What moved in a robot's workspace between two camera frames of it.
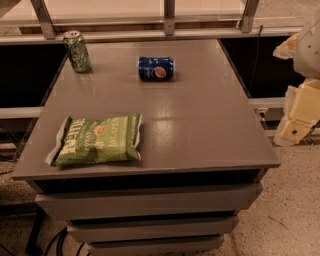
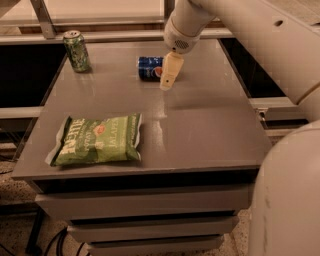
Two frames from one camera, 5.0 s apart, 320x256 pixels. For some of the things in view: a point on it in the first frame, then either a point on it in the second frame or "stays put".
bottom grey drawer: x=191 y=246 stays put
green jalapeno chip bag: x=88 y=140 stays put
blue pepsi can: x=156 y=68 stays put
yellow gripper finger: x=301 y=113 to x=180 y=38
